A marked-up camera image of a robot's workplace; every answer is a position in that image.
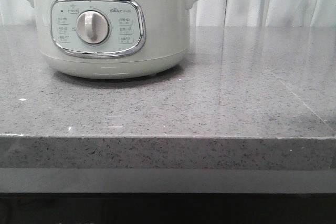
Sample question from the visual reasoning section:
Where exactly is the pale green electric cooking pot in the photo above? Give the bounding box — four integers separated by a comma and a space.
36, 0, 199, 79

